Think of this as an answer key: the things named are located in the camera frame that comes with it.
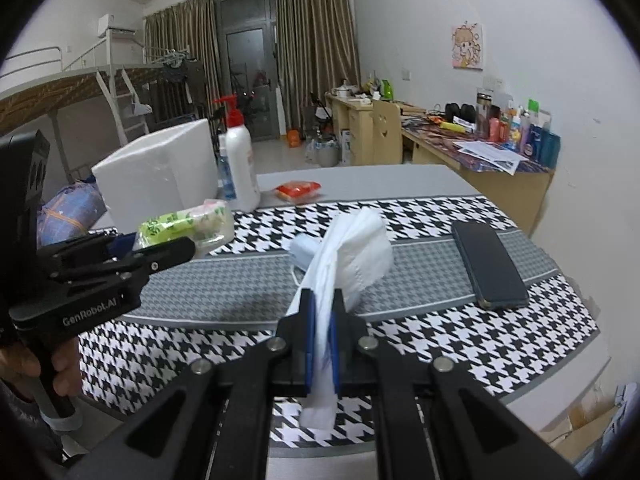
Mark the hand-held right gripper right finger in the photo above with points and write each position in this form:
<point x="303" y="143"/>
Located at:
<point x="346" y="332"/>

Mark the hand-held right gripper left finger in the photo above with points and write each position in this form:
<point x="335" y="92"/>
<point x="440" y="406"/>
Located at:
<point x="295" y="332"/>

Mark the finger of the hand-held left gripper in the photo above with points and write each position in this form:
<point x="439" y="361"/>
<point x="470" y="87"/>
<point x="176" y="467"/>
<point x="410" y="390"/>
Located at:
<point x="165" y="256"/>
<point x="116" y="246"/>

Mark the green tissue pack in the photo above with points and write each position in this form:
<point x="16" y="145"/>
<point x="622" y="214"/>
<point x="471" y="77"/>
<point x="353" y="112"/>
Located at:
<point x="170" y="225"/>

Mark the white face mask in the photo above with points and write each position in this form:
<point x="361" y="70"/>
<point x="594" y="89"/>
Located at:
<point x="360" y="255"/>

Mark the light blue face mask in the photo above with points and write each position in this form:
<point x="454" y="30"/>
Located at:
<point x="304" y="252"/>

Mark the white foam box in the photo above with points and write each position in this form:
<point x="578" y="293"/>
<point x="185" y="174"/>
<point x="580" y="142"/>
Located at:
<point x="160" y="170"/>

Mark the person's left forearm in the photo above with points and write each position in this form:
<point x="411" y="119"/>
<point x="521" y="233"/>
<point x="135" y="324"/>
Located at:
<point x="25" y="425"/>

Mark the person's left hand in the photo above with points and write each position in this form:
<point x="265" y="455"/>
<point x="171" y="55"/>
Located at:
<point x="67" y="365"/>

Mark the blue plaid quilt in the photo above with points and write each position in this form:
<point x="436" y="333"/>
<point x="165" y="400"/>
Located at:
<point x="65" y="210"/>

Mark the clear blue-label water bottle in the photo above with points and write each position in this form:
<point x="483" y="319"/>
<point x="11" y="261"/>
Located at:
<point x="225" y="175"/>

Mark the houndstooth table mat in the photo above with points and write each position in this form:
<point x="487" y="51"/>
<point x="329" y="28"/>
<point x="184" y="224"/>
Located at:
<point x="450" y="350"/>

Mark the white lotion pump bottle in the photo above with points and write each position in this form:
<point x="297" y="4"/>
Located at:
<point x="242" y="160"/>

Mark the white bunk bed ladder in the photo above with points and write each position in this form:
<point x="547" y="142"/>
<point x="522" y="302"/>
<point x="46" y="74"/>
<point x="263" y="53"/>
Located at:
<point x="122" y="115"/>

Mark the red snack packet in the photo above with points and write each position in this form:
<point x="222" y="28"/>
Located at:
<point x="297" y="191"/>

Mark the black smartphone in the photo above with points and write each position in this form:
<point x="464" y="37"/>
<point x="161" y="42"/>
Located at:
<point x="490" y="265"/>

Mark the orange container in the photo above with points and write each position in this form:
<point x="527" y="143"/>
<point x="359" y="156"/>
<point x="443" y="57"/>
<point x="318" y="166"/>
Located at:
<point x="293" y="138"/>

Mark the dark hanging clothes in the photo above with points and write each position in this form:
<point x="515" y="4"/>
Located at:
<point x="192" y="77"/>

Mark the wooden smiley chair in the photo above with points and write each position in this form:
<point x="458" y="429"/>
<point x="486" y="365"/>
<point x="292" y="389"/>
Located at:
<point x="385" y="130"/>

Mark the wooden desk with printed cover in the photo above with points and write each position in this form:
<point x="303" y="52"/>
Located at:
<point x="500" y="195"/>

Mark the plain wooden desk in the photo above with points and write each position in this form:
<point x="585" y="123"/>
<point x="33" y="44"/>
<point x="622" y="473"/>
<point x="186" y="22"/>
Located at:
<point x="350" y="125"/>

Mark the black folding chair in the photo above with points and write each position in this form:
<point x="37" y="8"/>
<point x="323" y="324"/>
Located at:
<point x="320" y="110"/>

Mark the glass balcony door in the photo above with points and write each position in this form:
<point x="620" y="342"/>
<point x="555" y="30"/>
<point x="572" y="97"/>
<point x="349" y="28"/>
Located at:
<point x="250" y="60"/>

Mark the brown curtain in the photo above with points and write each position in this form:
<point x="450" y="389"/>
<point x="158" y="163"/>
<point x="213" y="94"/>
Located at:
<point x="190" y="35"/>
<point x="315" y="50"/>

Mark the white air conditioner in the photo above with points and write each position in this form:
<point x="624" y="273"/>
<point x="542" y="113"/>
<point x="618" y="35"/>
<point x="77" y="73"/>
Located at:
<point x="112" y="22"/>

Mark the white printed papers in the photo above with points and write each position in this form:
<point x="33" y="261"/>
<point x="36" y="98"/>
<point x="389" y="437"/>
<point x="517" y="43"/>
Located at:
<point x="490" y="155"/>

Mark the yellow tube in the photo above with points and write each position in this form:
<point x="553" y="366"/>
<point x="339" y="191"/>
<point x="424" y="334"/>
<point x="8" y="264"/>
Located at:
<point x="462" y="126"/>

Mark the green plastic bottle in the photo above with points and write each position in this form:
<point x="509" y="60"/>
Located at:
<point x="388" y="89"/>

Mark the cardboard box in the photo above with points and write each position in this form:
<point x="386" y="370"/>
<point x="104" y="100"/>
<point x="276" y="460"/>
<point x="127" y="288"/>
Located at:
<point x="590" y="420"/>

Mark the row of toiletry bottles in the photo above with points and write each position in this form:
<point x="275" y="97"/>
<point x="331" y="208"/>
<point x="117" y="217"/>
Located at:
<point x="535" y="140"/>

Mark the pink cartoon wall poster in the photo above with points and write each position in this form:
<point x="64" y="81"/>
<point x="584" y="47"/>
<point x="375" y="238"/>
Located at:
<point x="467" y="45"/>

